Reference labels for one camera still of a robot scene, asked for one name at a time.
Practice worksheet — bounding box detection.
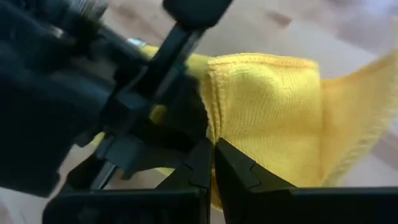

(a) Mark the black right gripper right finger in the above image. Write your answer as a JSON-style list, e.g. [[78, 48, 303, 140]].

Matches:
[[214, 138, 296, 224]]

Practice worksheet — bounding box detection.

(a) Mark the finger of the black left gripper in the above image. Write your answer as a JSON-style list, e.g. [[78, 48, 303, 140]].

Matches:
[[161, 0, 234, 32], [105, 74, 210, 180]]

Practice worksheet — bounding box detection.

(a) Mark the yellow microfiber towel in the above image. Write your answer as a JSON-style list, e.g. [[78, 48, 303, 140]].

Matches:
[[90, 45, 398, 212]]

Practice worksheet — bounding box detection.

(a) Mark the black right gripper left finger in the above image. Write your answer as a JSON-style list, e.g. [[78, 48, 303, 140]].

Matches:
[[155, 138, 215, 224]]

